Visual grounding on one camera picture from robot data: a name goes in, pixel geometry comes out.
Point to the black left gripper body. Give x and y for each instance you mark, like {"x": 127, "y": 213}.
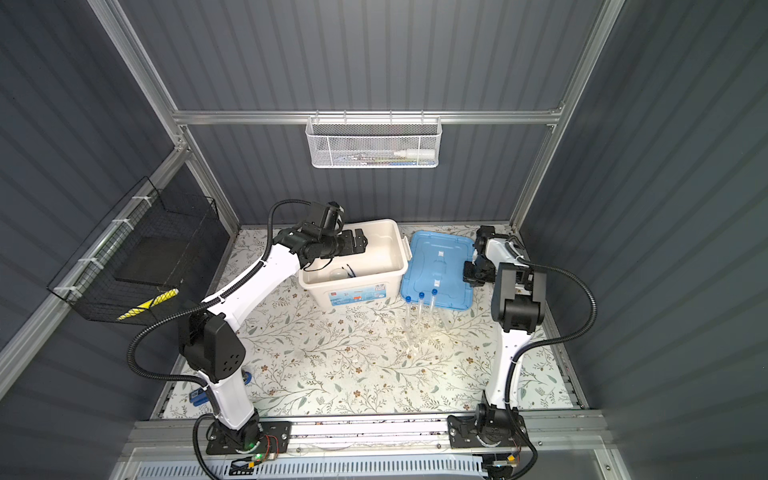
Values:
{"x": 338, "y": 245}

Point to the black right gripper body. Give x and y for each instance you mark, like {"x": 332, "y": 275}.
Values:
{"x": 481, "y": 273}

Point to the white plastic storage box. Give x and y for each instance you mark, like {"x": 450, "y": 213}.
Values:
{"x": 379, "y": 271}

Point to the blue plastic box lid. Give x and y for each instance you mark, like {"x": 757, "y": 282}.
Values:
{"x": 437, "y": 262}

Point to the blue capped test tube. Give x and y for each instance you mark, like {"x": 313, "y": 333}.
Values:
{"x": 408, "y": 312}
{"x": 421, "y": 306}
{"x": 432, "y": 304}

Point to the white ceramic mortar bowl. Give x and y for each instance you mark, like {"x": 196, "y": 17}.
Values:
{"x": 339, "y": 274}

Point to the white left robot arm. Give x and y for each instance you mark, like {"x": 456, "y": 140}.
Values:
{"x": 210, "y": 341}

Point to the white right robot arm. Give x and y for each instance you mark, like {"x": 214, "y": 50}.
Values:
{"x": 517, "y": 310}

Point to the white bottle in basket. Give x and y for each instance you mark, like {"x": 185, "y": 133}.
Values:
{"x": 419, "y": 155}

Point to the blue object at table edge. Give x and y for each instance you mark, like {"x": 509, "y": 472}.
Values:
{"x": 199, "y": 397}

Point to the white wire mesh basket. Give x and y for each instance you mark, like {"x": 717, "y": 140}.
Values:
{"x": 369, "y": 143}

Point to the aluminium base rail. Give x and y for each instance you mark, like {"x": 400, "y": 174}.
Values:
{"x": 374, "y": 434}

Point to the black wire wall basket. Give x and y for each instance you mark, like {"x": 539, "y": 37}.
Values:
{"x": 156, "y": 259}

